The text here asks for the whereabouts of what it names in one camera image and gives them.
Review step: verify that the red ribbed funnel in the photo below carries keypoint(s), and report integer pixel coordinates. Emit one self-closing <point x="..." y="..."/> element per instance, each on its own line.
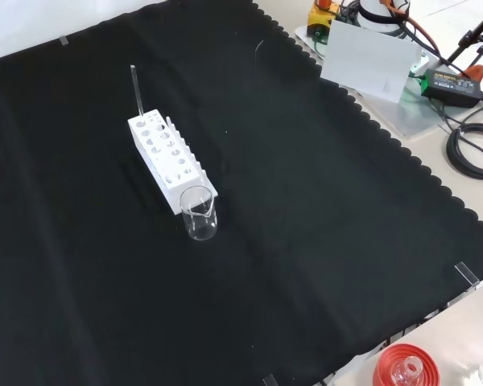
<point x="386" y="362"/>

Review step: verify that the black bench cloth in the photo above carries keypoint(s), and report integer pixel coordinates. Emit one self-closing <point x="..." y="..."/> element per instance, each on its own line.
<point x="306" y="201"/>

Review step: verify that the metal base plate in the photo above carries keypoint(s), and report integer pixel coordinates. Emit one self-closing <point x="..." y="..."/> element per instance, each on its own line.
<point x="410" y="116"/>

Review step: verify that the black power adapter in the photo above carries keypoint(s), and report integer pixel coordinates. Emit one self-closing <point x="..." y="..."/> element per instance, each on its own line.
<point x="451" y="86"/>

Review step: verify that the pale board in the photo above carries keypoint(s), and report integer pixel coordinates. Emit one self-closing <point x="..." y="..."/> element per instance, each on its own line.
<point x="366" y="60"/>

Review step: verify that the small clear glass flask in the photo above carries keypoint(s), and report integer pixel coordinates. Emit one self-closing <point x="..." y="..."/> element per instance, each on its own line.
<point x="407" y="372"/>

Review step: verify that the white test tube rack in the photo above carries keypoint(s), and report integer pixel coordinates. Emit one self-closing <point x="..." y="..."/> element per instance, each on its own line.
<point x="151" y="169"/>

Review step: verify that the small clear glass beaker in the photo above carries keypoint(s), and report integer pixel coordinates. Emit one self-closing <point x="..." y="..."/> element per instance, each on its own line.
<point x="201" y="230"/>

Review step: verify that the orange clamp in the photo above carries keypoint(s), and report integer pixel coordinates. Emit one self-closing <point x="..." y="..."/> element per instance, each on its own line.
<point x="477" y="73"/>

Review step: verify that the yellow stop button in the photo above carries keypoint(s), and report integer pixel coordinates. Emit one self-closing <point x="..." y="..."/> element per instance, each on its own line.
<point x="320" y="21"/>

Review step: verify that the clear plastic cloth clip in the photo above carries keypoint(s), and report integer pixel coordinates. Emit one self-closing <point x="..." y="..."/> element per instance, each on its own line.
<point x="64" y="40"/>
<point x="269" y="380"/>
<point x="466" y="274"/>

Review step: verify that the black tripod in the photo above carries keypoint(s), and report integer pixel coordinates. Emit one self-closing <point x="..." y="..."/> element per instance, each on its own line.
<point x="473" y="34"/>

